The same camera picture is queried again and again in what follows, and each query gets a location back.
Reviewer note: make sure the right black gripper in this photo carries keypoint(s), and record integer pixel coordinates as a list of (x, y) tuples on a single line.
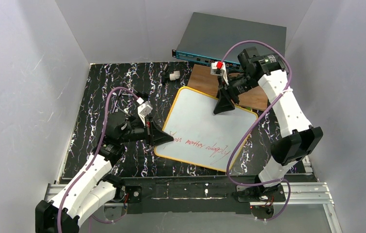
[(222, 93)]

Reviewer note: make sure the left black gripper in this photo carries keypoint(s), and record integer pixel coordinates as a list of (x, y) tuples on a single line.
[(150, 132)]

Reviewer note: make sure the yellow-framed whiteboard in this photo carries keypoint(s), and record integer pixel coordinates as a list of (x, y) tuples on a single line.
[(200, 137)]

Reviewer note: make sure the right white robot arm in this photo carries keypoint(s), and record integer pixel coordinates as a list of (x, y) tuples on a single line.
[(298, 136)]

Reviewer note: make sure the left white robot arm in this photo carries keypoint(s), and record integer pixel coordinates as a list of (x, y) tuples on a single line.
[(94, 185)]

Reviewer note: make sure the wooden board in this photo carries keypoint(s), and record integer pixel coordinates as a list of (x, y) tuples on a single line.
[(203, 81)]

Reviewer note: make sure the black and white marker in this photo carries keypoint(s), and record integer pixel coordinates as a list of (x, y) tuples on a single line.
[(165, 75)]

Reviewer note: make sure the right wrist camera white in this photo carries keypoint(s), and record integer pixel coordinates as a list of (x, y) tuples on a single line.
[(219, 69)]

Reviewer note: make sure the teal network switch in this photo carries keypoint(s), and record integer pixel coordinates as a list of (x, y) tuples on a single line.
[(207, 38)]

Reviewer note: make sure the aluminium frame rail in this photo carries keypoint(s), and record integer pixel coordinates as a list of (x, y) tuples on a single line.
[(205, 194)]

